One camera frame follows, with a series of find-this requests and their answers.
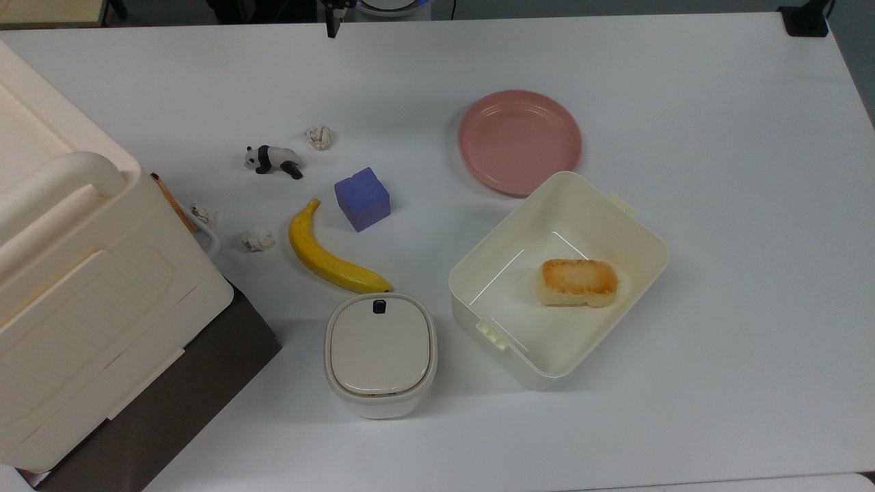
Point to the purple cube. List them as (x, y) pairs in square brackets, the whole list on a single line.
[(362, 199)]

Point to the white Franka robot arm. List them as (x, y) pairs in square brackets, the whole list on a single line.
[(393, 7)]

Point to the large cream storage box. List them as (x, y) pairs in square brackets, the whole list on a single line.
[(82, 294)]

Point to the beige desk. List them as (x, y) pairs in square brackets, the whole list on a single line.
[(48, 10)]

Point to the small cream lidded bin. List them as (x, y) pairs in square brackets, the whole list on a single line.
[(380, 355)]

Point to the black table clamp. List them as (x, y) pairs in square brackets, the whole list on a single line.
[(806, 24)]

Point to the crumpled white paper ball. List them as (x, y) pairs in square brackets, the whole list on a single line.
[(319, 137), (203, 213), (258, 239)]

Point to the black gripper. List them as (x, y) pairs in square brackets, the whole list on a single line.
[(335, 4)]

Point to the cream open plastic container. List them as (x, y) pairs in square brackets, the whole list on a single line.
[(519, 328)]

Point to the yellow banana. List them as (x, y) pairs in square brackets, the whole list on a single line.
[(321, 263)]

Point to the pink plate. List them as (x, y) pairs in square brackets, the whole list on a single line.
[(519, 140)]

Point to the panda figurine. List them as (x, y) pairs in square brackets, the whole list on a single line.
[(277, 158)]

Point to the toasted bread piece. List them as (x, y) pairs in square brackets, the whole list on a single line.
[(580, 281)]

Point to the dark wooden drawer box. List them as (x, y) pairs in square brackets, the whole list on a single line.
[(184, 389)]

